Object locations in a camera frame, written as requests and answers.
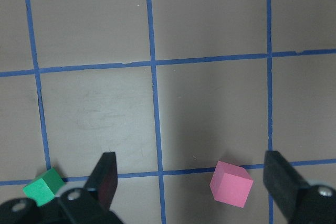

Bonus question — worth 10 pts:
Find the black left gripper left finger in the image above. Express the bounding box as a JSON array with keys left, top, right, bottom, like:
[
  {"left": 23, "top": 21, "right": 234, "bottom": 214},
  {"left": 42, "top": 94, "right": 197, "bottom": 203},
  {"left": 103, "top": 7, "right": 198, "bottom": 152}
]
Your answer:
[{"left": 58, "top": 152, "right": 118, "bottom": 224}]

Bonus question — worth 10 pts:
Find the green foam cube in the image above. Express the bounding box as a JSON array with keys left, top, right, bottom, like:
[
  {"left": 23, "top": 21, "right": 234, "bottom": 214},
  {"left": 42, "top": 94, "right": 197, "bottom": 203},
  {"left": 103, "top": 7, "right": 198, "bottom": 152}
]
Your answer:
[{"left": 23, "top": 168, "right": 65, "bottom": 207}]

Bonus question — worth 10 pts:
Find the pink foam cube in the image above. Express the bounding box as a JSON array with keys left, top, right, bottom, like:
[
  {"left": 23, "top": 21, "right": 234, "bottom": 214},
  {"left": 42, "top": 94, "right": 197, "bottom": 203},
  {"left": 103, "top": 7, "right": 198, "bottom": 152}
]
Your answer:
[{"left": 209, "top": 161, "right": 254, "bottom": 208}]

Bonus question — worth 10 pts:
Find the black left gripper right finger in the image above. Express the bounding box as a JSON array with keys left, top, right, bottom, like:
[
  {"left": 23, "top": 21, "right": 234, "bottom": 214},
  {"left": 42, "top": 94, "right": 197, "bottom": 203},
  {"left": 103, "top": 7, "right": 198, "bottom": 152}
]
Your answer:
[{"left": 263, "top": 151, "right": 335, "bottom": 223}]

